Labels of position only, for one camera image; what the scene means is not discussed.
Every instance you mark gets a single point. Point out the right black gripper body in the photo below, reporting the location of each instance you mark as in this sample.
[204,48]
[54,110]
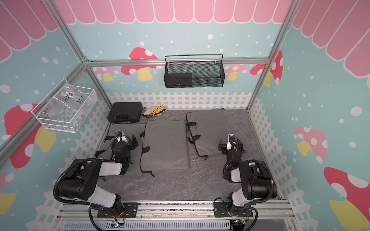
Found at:
[225,151]

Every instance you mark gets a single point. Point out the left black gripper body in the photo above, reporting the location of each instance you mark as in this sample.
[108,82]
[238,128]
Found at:
[130,146]

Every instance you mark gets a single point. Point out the grey laptop bag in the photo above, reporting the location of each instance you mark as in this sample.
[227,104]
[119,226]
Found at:
[128,129]
[164,147]
[205,129]

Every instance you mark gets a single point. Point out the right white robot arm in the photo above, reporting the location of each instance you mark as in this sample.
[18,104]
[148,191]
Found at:
[254,177]

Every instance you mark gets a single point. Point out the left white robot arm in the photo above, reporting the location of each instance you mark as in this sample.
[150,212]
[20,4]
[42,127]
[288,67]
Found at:
[78,183]

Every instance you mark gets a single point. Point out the black plastic tool case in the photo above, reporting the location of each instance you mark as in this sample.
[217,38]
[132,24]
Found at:
[125,112]

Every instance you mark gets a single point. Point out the yellow black pliers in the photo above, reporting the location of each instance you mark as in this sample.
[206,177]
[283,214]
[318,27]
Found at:
[158,110]

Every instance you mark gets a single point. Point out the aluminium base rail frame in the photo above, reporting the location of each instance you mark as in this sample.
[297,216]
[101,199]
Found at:
[201,215]

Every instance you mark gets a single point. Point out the black wire mesh basket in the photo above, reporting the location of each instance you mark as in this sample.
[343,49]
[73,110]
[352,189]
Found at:
[194,71]

